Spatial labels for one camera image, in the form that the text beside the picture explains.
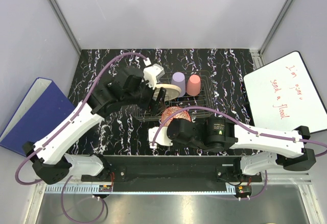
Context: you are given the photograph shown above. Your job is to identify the cream and blue plate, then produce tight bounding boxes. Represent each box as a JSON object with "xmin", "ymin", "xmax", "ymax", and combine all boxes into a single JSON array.
[{"xmin": 154, "ymin": 84, "xmax": 181, "ymax": 101}]

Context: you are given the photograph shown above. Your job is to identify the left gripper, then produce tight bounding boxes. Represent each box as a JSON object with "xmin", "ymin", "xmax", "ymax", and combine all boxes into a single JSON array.
[{"xmin": 123, "ymin": 76, "xmax": 167, "ymax": 115}]

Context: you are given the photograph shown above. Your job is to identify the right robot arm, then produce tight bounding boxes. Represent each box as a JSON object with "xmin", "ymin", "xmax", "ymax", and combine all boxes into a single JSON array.
[{"xmin": 158, "ymin": 115, "xmax": 316, "ymax": 182}]

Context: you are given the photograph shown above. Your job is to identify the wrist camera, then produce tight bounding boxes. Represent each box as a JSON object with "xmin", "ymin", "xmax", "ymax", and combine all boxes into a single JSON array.
[
  {"xmin": 143, "ymin": 64, "xmax": 165, "ymax": 89},
  {"xmin": 148, "ymin": 127, "xmax": 173, "ymax": 149}
]

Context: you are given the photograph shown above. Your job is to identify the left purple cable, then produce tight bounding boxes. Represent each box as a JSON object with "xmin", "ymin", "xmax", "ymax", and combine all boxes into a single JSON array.
[{"xmin": 15, "ymin": 52, "xmax": 151, "ymax": 222}]

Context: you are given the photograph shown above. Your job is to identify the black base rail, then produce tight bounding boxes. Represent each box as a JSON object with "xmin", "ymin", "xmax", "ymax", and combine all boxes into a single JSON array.
[{"xmin": 81, "ymin": 155, "xmax": 264, "ymax": 193}]

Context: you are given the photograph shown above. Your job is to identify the blue ring binder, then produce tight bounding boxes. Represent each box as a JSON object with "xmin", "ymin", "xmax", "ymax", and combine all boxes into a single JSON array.
[{"xmin": 1, "ymin": 77, "xmax": 75, "ymax": 156}]

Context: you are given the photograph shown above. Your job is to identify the whiteboard with red writing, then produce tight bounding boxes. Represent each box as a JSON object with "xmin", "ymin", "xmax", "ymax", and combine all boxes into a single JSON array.
[{"xmin": 244, "ymin": 51, "xmax": 326, "ymax": 133}]

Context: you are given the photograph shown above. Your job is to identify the pink cup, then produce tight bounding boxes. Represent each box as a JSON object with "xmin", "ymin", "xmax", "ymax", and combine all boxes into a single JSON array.
[{"xmin": 186, "ymin": 74, "xmax": 201, "ymax": 96}]

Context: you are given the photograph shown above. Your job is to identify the wire dish rack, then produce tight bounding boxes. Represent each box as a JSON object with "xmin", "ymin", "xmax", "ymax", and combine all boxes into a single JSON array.
[{"xmin": 131, "ymin": 70, "xmax": 214, "ymax": 122}]

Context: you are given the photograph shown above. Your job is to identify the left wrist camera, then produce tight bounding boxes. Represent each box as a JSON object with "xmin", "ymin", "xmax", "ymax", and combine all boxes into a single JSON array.
[{"xmin": 143, "ymin": 64, "xmax": 165, "ymax": 89}]

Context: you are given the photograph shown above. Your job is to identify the purple cup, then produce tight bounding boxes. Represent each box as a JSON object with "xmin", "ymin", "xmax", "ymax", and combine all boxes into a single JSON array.
[{"xmin": 171, "ymin": 72, "xmax": 185, "ymax": 97}]

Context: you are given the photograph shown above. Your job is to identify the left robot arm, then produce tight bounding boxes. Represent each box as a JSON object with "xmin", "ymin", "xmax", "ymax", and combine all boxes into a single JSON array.
[{"xmin": 23, "ymin": 64, "xmax": 166, "ymax": 185}]

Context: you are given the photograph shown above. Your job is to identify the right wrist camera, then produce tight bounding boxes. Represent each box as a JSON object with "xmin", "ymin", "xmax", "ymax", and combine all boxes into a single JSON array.
[{"xmin": 148, "ymin": 127, "xmax": 173, "ymax": 149}]

